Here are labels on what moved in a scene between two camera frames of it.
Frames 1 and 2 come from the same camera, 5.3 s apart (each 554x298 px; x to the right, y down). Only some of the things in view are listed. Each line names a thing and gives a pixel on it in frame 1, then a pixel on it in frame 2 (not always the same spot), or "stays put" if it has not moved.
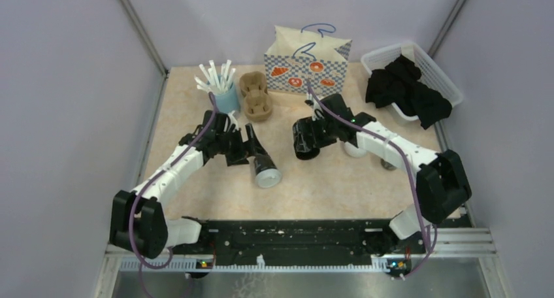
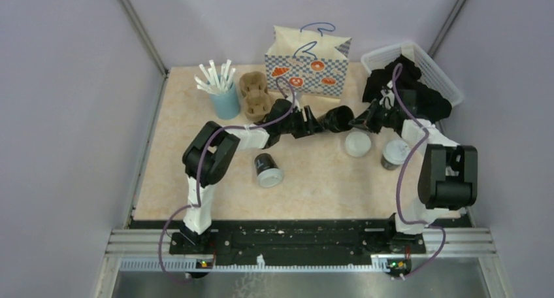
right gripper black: [320, 118] -> [366, 119]
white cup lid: [268, 178] stays put
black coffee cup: [263, 161] stays put
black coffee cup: [387, 165] stays put
